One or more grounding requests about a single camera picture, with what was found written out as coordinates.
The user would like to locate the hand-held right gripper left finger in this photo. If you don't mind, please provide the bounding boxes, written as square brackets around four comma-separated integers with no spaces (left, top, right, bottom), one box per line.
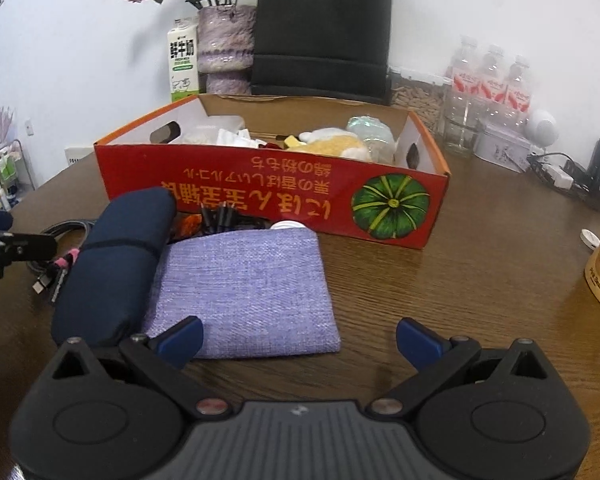
[52,315,232,416]

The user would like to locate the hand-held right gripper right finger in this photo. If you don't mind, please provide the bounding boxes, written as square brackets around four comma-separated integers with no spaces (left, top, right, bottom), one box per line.
[371,317,549,415]

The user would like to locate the black cable with pink tie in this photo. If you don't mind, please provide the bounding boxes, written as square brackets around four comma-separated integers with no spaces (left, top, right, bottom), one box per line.
[26,219,100,307]

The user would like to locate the purple fabric pouch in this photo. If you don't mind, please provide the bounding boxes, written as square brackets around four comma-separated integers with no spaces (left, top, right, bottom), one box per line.
[141,227,342,360]

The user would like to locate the navy soft pouch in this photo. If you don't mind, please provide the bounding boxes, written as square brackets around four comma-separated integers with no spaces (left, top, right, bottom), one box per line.
[50,186,179,349]

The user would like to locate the red snack wrapper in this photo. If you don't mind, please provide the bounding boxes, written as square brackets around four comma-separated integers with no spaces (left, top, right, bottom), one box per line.
[172,212,204,242]

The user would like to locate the black connector bundle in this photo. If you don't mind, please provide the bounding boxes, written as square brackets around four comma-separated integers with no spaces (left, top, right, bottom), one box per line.
[199,204,276,234]

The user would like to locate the orange cardboard box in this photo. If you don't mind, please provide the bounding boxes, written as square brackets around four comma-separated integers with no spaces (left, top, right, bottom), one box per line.
[93,93,452,251]

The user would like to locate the iridescent mesh ball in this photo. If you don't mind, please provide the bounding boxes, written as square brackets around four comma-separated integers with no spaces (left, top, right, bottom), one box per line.
[346,115,398,162]

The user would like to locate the yellow plush toy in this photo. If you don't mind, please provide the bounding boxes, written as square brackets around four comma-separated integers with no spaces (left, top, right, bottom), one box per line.
[284,127,374,164]

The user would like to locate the purple feather decoration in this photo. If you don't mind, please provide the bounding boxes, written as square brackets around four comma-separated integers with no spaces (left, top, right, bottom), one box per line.
[0,86,19,147]

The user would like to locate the white vented box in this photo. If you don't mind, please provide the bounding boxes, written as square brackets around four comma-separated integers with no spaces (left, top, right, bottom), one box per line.
[64,145,95,167]

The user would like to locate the clear drinking glass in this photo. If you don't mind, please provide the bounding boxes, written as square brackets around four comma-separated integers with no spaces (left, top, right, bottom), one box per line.
[442,109,486,159]

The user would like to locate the white tin box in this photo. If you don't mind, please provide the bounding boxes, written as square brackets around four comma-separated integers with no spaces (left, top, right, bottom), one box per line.
[477,121,534,174]

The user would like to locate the white charger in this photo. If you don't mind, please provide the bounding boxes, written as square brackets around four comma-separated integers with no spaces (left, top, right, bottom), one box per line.
[549,167,576,189]

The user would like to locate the green and white milk carton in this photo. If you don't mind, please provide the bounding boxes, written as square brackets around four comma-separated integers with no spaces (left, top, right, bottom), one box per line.
[166,16,201,105]

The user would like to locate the clear jar of brown pellets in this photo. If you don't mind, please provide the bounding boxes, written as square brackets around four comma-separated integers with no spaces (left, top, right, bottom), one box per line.
[387,66,454,134]

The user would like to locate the white round device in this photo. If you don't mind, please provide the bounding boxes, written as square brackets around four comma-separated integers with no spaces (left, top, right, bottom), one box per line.
[524,108,561,149]

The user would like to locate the clear water bottle red label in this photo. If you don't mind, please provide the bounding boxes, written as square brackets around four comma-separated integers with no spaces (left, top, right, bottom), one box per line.
[447,35,483,122]
[480,44,507,112]
[505,55,534,117]

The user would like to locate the purple ceramic vase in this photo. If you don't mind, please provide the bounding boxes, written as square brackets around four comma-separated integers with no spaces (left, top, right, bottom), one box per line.
[196,5,259,96]

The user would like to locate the black paper bag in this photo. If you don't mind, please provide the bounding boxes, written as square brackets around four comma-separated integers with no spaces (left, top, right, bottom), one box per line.
[250,0,396,106]

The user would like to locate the wire rack with bottles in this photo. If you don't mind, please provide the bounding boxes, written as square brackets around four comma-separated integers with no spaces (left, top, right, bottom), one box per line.
[0,139,37,212]

